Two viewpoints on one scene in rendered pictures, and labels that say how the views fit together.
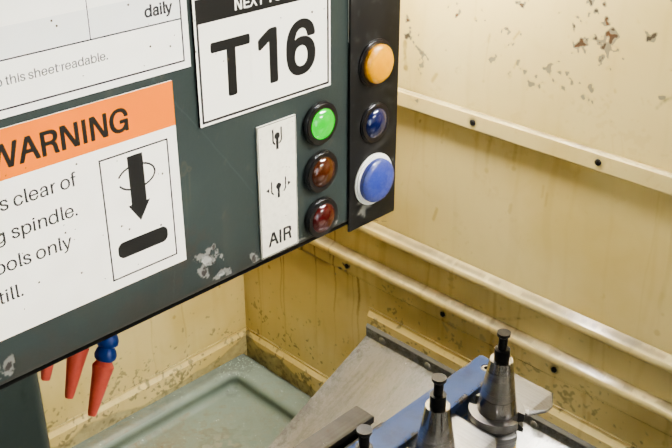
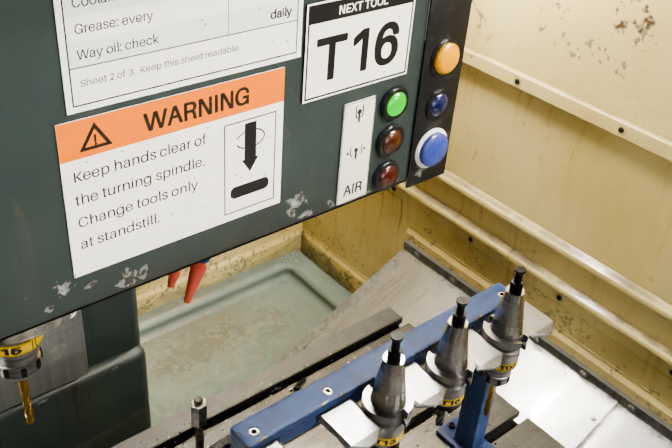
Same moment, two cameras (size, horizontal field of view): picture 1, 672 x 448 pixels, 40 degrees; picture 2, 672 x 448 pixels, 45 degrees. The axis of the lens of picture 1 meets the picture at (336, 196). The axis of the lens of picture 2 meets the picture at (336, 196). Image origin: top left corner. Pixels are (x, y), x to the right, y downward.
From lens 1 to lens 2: 0.08 m
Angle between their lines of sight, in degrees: 7
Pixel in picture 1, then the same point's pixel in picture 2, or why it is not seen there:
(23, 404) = not seen: hidden behind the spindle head
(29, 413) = not seen: hidden behind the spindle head
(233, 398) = (285, 285)
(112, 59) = (243, 50)
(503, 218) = (533, 166)
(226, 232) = (312, 183)
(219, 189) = (310, 150)
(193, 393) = (253, 278)
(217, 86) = (318, 72)
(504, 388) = (514, 314)
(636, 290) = (638, 241)
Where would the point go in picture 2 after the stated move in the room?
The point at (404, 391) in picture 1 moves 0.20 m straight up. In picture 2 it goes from (430, 299) to (442, 223)
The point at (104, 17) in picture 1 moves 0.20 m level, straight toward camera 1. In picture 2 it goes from (240, 18) to (265, 199)
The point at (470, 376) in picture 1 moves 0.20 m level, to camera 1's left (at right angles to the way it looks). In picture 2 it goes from (487, 299) to (348, 283)
